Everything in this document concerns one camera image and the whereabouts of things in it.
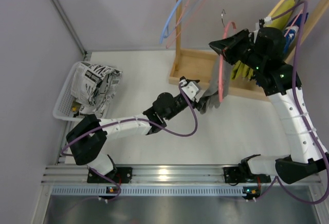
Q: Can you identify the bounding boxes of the yellow cloth in basket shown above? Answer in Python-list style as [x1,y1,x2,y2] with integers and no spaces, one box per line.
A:
[71,101,81,118]

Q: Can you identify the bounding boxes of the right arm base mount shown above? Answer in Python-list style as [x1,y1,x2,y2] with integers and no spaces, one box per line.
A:
[223,166,271,184]

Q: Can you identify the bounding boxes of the grey trousers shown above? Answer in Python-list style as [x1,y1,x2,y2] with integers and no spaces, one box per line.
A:
[201,57,232,114]

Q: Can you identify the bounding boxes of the white plastic basket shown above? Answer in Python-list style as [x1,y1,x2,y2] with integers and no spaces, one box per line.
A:
[52,61,112,123]

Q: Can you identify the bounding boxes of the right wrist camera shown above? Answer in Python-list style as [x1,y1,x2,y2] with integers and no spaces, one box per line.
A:
[255,16,272,30]

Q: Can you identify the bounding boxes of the pink wire hanger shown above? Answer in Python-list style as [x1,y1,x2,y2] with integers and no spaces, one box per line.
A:
[166,0,214,49]

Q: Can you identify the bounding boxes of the pink trouser hanger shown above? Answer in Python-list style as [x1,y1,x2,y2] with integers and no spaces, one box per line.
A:
[218,9,236,103]

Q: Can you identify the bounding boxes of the green trousers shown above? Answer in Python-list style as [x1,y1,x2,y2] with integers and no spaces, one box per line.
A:
[231,0,296,80]

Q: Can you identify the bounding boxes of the black white printed cloth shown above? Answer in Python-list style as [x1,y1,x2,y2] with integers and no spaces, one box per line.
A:
[71,62,123,118]

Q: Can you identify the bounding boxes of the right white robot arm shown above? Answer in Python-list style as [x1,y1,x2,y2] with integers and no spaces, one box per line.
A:
[209,27,328,184]

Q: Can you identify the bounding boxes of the wooden clothes rack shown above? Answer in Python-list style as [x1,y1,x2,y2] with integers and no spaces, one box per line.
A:
[169,0,328,101]

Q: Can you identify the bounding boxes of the blue hanger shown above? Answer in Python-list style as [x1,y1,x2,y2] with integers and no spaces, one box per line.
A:
[159,0,212,45]

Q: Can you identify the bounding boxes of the aluminium rail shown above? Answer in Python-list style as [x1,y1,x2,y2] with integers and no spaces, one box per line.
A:
[42,164,322,183]

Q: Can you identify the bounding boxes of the slotted cable duct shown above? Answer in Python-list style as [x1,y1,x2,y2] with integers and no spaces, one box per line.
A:
[51,185,259,197]

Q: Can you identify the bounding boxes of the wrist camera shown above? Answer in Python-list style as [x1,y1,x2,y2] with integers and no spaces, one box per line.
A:
[255,16,272,30]
[179,79,201,101]

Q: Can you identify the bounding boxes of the pink hanger right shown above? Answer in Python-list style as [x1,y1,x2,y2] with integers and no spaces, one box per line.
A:
[284,0,309,36]

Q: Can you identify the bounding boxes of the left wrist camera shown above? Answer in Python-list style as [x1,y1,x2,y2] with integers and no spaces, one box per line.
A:
[179,79,201,101]

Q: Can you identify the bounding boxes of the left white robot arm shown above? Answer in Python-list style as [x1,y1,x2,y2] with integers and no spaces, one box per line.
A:
[66,77,201,178]

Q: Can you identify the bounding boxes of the blue patterned trousers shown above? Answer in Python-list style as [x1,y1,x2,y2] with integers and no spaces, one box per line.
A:
[283,14,302,56]

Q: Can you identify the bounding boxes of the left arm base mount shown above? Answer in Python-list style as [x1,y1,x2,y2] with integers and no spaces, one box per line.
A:
[87,166,133,183]

